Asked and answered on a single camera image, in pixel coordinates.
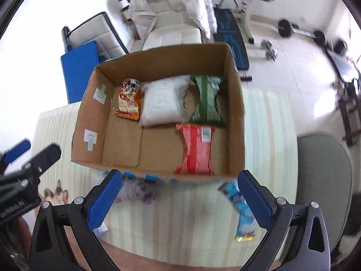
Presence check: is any purple fuzzy cloth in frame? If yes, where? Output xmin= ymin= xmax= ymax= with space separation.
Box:
xmin=101 ymin=175 xmax=159 ymax=204

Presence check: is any white soft package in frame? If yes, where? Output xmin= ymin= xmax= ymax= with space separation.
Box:
xmin=139 ymin=75 xmax=190 ymax=127

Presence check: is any small white blue packet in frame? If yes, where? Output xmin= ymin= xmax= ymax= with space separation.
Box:
xmin=92 ymin=222 xmax=108 ymax=237

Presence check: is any light blue Nestle sachet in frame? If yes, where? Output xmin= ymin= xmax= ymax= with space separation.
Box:
xmin=218 ymin=180 xmax=256 ymax=242

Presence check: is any grey round chair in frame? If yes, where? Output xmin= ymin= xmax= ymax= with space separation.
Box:
xmin=296 ymin=132 xmax=353 ymax=250

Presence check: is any blue folder board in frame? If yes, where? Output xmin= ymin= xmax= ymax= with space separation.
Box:
xmin=60 ymin=41 xmax=100 ymax=104

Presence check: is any striped cream table mat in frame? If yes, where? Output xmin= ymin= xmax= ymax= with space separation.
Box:
xmin=31 ymin=89 xmax=298 ymax=270

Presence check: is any orange snack bag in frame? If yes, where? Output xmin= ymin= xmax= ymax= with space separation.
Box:
xmin=116 ymin=78 xmax=143 ymax=121

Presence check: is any red snack bag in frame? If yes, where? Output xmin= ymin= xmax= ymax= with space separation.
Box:
xmin=174 ymin=124 xmax=215 ymax=175

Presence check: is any white cushioned chair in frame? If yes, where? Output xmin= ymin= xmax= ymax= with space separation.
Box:
xmin=62 ymin=12 xmax=129 ymax=60

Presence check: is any dark wooden side table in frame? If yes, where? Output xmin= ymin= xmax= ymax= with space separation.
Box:
xmin=338 ymin=78 xmax=360 ymax=147

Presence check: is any green snack bag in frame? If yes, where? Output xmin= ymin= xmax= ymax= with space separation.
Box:
xmin=190 ymin=75 xmax=226 ymax=127

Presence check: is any open cardboard box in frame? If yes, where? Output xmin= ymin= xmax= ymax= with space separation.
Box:
xmin=71 ymin=43 xmax=245 ymax=180

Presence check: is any chrome dumbbell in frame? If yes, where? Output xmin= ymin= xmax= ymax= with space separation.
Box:
xmin=260 ymin=39 xmax=278 ymax=62

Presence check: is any black barbell on floor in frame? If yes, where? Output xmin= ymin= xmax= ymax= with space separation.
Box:
xmin=277 ymin=19 xmax=327 ymax=47

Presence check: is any black blue weight bench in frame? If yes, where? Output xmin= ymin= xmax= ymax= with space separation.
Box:
xmin=213 ymin=7 xmax=249 ymax=70

